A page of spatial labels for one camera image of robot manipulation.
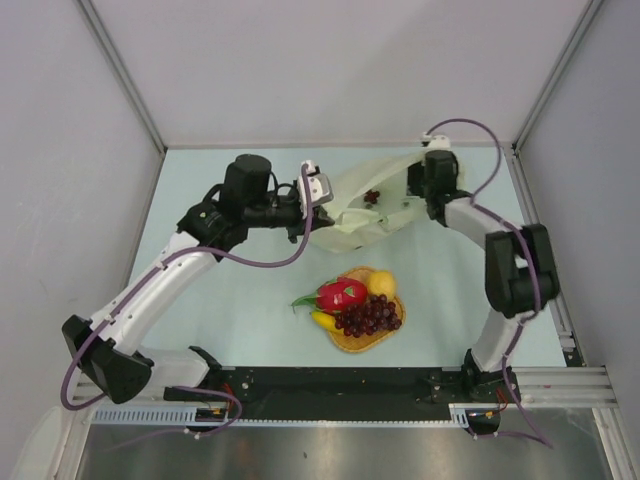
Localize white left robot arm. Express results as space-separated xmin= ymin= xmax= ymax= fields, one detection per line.
xmin=60 ymin=154 xmax=333 ymax=411

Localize yellow fake pear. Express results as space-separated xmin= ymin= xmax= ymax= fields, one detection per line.
xmin=366 ymin=270 xmax=397 ymax=298

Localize red fake dragon fruit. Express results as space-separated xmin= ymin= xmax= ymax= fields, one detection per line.
xmin=291 ymin=277 xmax=369 ymax=314

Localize dark red fake fruit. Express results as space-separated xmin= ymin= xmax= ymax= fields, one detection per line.
xmin=334 ymin=295 xmax=403 ymax=338

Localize woven bamboo tray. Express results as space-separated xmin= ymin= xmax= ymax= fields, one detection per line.
xmin=311 ymin=266 xmax=406 ymax=354

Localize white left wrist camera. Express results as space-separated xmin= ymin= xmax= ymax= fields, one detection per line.
xmin=296 ymin=160 xmax=334 ymax=217

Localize small dark red grape sprig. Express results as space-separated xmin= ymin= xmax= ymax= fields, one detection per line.
xmin=363 ymin=190 xmax=380 ymax=208

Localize yellow fake banana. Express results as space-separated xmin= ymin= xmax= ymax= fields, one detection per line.
xmin=310 ymin=310 xmax=343 ymax=335

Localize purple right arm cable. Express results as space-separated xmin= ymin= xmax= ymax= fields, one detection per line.
xmin=422 ymin=117 xmax=554 ymax=449

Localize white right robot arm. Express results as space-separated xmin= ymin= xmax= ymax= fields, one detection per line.
xmin=408 ymin=149 xmax=560 ymax=403

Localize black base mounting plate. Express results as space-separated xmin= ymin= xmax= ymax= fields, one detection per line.
xmin=164 ymin=364 xmax=521 ymax=424

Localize translucent pale green plastic bag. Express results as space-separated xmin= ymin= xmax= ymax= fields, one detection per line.
xmin=310 ymin=150 xmax=430 ymax=253

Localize white slotted cable duct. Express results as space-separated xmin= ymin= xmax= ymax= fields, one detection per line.
xmin=91 ymin=404 xmax=469 ymax=428

